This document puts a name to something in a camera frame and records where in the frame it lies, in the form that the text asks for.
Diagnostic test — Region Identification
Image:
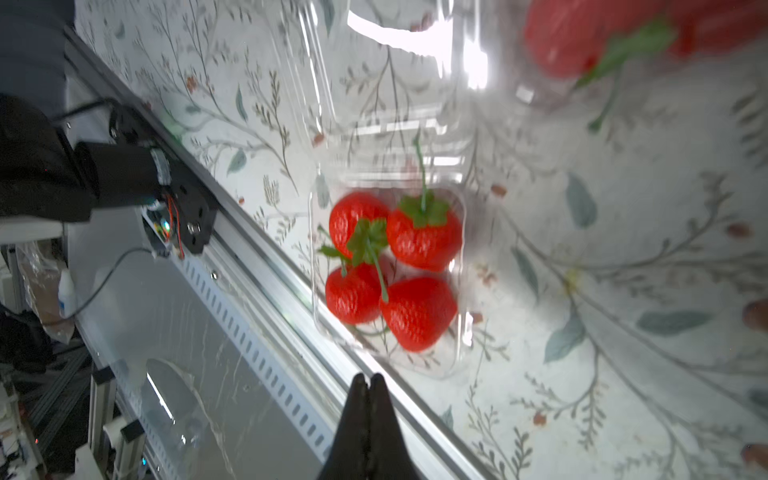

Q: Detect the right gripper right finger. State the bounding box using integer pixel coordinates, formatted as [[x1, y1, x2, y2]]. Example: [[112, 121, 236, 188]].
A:
[[368, 373, 419, 480]]

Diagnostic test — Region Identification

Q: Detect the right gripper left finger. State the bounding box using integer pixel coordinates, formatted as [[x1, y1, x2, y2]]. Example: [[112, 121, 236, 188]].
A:
[[318, 373, 370, 480]]

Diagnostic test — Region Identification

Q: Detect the red strawberry top basket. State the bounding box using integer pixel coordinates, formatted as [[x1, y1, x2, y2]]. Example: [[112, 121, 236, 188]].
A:
[[379, 277, 458, 353]]

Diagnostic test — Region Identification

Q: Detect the red strawberry basket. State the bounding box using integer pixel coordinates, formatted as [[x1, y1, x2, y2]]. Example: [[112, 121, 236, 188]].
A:
[[379, 277, 458, 353], [386, 134, 463, 272], [318, 245, 388, 325], [328, 191, 389, 259]]

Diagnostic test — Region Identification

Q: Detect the clear clamshell container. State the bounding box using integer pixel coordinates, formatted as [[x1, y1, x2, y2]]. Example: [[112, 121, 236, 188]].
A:
[[281, 0, 481, 379], [481, 1, 767, 111]]

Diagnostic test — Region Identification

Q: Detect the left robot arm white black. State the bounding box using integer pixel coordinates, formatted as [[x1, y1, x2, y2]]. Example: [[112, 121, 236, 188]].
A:
[[1, 94, 172, 223]]

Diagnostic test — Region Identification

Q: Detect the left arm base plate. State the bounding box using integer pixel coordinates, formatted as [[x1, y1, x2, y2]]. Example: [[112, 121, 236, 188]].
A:
[[109, 105, 220, 257]]

